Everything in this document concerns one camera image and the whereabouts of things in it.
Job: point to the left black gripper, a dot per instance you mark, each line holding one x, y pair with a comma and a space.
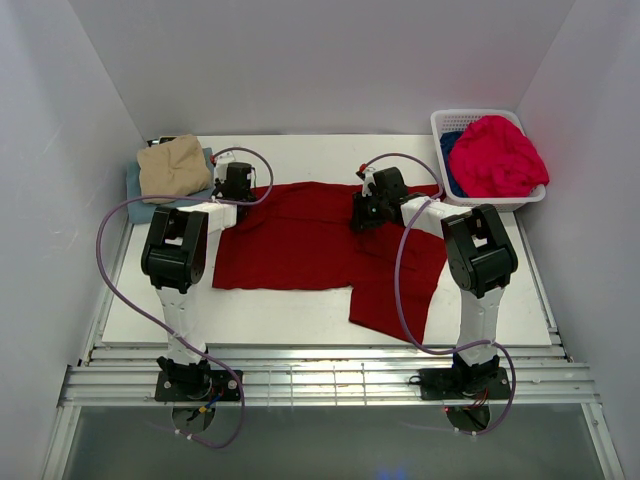
219, 185

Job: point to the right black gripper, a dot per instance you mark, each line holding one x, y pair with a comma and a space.
359, 220

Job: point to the dark red t shirt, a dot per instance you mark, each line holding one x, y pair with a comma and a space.
300, 238

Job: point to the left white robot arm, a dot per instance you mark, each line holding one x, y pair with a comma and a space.
174, 259

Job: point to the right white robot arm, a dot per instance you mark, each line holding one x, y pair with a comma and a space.
481, 261

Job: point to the folded beige t shirt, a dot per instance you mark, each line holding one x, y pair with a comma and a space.
174, 168

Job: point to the dark blue t shirt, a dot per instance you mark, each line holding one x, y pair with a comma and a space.
447, 143

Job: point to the white plastic basket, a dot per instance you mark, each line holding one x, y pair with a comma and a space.
445, 121

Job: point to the pink crumpled t shirt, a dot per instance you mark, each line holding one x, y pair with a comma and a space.
492, 158

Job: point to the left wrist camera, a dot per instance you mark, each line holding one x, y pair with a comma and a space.
220, 165

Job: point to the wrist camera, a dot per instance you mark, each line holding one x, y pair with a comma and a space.
366, 174
220, 165

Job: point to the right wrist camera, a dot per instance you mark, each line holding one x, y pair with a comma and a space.
366, 174

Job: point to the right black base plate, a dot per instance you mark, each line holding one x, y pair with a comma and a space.
452, 384

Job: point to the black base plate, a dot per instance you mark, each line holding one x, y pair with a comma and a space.
225, 385
452, 384

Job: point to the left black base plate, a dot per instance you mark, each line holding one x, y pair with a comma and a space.
225, 385

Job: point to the aluminium rail frame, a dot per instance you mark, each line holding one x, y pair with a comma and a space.
342, 375

